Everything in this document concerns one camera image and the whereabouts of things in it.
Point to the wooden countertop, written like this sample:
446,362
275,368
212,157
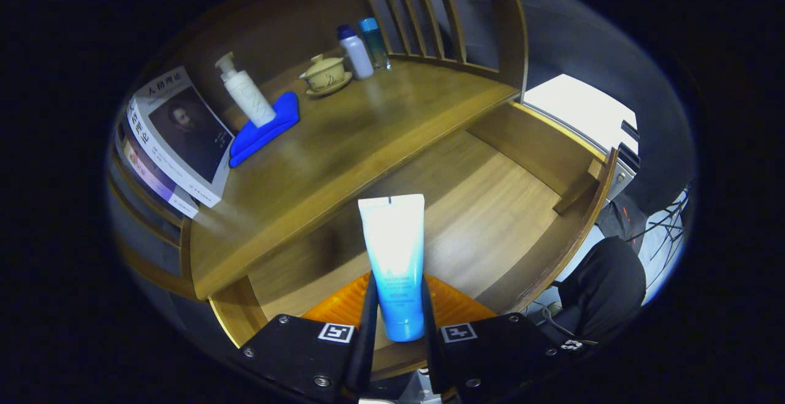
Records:
343,140

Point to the white portrait book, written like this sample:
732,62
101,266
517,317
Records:
184,128

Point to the yellow lidded teacup with saucer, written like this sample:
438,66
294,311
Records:
325,74

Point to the wooden cabinet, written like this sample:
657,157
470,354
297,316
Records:
276,18

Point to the purple book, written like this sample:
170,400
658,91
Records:
150,177

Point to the white grey drawer unit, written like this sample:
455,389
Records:
576,110

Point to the blue white tube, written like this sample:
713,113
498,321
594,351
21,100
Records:
395,251

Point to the teal bottle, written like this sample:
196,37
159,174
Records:
374,42

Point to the wooden drawer with black knob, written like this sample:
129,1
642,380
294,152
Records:
490,208

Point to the blue folded cloth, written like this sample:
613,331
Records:
264,134

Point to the white pump bottle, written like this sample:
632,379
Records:
248,97

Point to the white bottle with blue cap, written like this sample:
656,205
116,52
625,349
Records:
359,54

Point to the dark cloth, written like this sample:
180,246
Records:
607,281

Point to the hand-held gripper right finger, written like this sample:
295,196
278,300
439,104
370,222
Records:
431,349

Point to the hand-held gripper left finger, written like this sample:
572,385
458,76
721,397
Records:
368,330

